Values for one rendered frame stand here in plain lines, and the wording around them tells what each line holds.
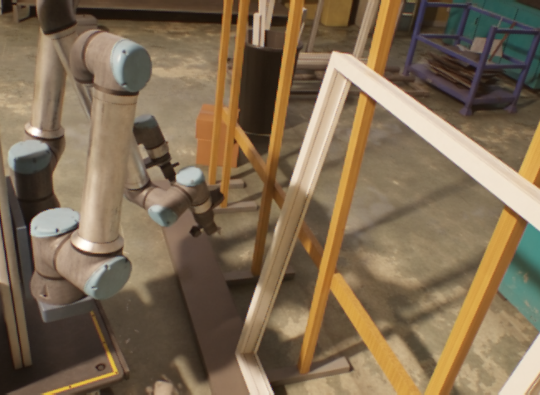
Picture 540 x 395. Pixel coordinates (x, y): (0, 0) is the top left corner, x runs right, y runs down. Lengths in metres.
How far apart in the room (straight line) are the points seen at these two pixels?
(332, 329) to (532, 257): 1.15
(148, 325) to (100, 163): 1.43
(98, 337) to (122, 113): 1.11
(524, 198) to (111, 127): 0.97
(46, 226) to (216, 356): 1.16
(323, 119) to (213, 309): 1.25
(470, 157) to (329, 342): 1.68
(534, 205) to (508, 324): 2.20
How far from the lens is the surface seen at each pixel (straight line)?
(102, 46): 1.42
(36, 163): 2.09
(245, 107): 4.67
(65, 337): 2.29
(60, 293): 1.81
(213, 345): 2.61
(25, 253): 1.88
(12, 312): 2.02
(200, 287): 2.89
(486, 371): 3.00
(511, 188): 1.23
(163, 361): 2.61
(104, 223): 1.54
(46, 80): 2.15
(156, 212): 1.76
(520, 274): 3.30
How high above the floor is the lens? 1.95
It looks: 31 degrees down
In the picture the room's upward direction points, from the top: 8 degrees clockwise
